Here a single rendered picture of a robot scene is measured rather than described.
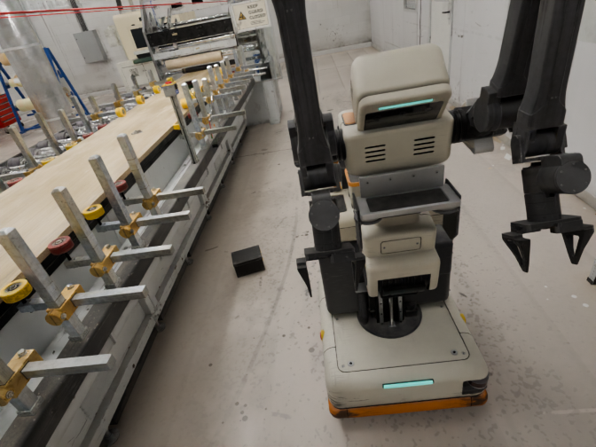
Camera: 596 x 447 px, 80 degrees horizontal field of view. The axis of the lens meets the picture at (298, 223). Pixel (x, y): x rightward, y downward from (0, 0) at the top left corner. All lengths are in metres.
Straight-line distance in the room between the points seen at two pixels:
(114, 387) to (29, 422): 0.75
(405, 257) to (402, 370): 0.52
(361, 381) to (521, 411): 0.67
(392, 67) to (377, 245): 0.50
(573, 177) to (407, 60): 0.41
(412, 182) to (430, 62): 0.29
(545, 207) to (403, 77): 0.39
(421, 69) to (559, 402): 1.46
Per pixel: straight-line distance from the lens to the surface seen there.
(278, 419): 1.79
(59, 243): 1.62
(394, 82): 0.88
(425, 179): 1.01
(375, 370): 1.52
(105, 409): 1.95
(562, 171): 0.76
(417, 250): 1.17
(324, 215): 0.65
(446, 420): 1.76
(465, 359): 1.58
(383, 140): 0.95
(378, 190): 0.99
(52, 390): 1.33
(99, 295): 1.32
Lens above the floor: 1.52
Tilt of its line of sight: 32 degrees down
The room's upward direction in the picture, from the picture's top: 11 degrees counter-clockwise
